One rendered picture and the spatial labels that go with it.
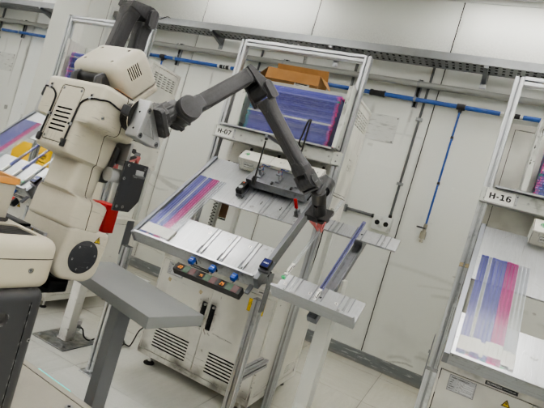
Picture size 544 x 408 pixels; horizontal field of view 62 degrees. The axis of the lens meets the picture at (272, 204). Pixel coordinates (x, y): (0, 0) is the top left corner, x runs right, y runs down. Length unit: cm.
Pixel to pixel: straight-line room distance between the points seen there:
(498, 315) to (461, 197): 192
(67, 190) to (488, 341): 148
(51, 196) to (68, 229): 14
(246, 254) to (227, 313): 43
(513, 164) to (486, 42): 178
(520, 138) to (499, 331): 98
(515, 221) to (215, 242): 138
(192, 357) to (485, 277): 144
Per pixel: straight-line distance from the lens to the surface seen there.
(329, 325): 192
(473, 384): 210
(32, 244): 121
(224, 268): 198
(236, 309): 232
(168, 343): 256
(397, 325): 377
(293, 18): 449
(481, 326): 185
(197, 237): 215
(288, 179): 234
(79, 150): 144
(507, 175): 241
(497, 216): 238
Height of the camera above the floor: 106
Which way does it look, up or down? 1 degrees down
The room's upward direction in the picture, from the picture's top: 16 degrees clockwise
